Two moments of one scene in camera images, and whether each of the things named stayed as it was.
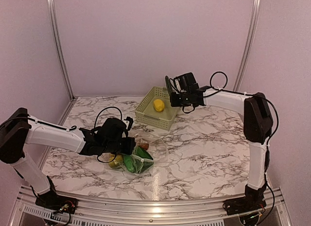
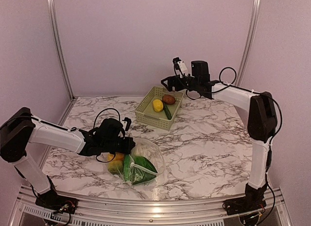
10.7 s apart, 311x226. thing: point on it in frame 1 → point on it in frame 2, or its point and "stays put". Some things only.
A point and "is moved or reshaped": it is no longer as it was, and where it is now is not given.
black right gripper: [173, 102] → [170, 79]
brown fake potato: [145, 146] → [168, 99]
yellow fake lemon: [159, 105] stays put
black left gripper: [130, 144] stays put
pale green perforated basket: [156, 110] stays put
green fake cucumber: [168, 85] is moved or reshaped
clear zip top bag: [148, 152] is moved or reshaped
